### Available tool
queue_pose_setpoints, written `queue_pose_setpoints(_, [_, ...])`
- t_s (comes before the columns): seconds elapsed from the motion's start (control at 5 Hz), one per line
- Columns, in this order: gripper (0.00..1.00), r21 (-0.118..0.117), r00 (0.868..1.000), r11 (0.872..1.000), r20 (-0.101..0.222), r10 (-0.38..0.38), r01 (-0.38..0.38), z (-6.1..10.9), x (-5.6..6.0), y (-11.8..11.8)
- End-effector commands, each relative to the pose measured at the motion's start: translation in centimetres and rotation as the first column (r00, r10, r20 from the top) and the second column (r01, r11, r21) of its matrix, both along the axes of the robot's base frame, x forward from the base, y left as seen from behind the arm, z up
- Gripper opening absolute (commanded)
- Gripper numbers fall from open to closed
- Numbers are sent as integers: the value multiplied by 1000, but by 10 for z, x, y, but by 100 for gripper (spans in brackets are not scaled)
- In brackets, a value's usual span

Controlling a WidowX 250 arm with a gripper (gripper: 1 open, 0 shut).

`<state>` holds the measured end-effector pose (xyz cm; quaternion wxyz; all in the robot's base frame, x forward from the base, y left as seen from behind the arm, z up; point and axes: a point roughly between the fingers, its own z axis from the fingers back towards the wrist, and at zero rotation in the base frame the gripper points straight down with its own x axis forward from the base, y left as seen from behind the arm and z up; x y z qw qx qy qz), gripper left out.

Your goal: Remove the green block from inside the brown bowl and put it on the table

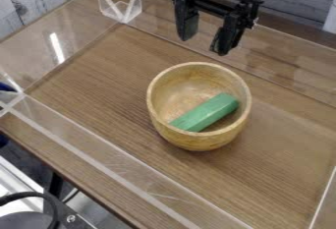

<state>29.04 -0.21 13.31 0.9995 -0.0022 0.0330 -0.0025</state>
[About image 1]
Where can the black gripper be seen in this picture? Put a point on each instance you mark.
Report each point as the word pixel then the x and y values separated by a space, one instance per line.
pixel 240 14

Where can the green rectangular block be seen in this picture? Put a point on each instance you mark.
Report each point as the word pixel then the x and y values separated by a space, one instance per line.
pixel 207 113

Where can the brown wooden bowl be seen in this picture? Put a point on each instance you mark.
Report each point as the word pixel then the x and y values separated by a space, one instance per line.
pixel 178 90

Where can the black table leg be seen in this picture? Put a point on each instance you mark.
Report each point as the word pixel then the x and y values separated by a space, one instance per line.
pixel 55 185

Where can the clear acrylic tray wall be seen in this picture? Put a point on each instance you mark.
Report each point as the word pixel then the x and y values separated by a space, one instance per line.
pixel 80 66

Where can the black metal base plate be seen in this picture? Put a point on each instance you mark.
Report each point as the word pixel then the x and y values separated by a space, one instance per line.
pixel 38 220

